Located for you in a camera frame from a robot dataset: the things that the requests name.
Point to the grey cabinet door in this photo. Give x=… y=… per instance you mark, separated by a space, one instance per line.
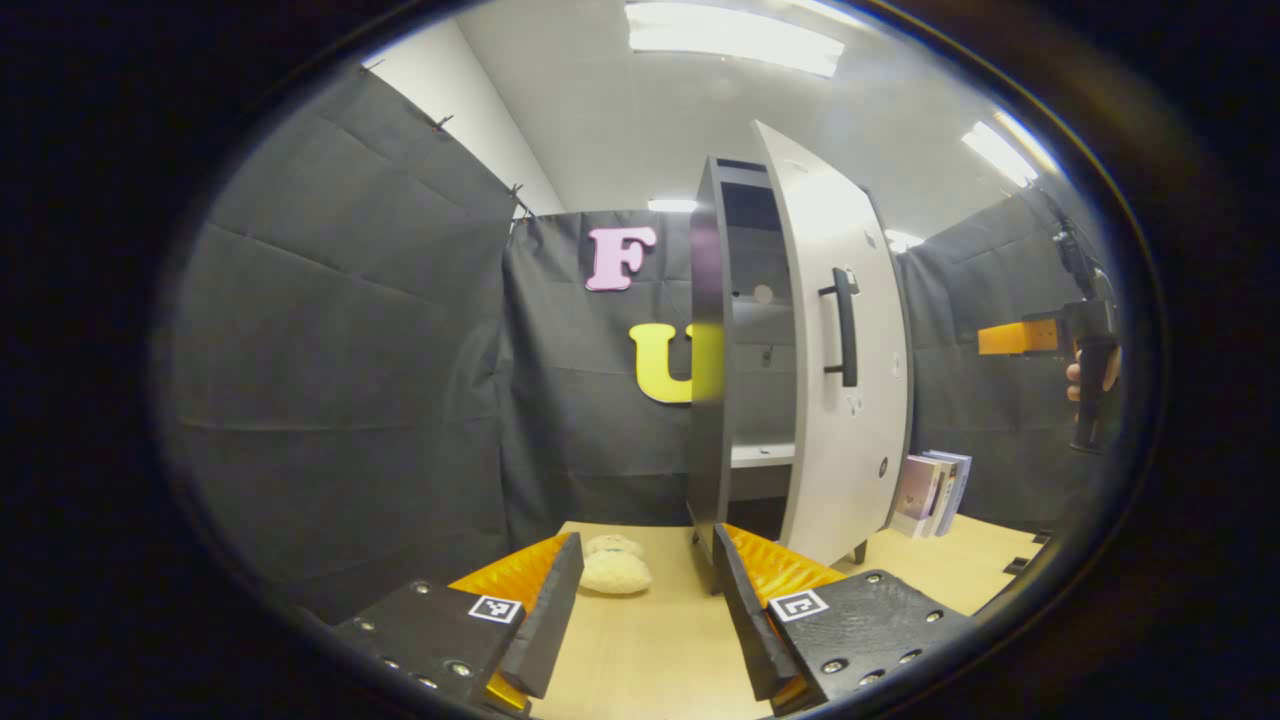
x=840 y=500

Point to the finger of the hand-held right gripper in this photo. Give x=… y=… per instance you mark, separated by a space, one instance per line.
x=1015 y=338

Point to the black table clamp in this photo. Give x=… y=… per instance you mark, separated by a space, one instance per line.
x=1017 y=566

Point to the dark grey cabinet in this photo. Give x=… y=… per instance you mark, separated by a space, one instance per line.
x=708 y=400

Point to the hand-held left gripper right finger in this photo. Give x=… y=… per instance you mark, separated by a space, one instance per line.
x=745 y=630

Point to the cream plush toy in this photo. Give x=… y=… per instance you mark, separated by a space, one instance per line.
x=615 y=572

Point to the black backdrop cloth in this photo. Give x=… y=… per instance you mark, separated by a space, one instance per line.
x=350 y=350

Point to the white cabinet shelf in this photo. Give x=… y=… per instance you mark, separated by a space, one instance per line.
x=762 y=455

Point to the large ceiling light panel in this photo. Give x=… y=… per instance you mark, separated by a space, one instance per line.
x=735 y=38

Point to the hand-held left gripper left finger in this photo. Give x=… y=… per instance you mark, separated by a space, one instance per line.
x=545 y=630

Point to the white spine book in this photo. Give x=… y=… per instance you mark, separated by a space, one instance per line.
x=947 y=500

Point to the pale blue book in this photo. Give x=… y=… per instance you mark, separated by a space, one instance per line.
x=962 y=480

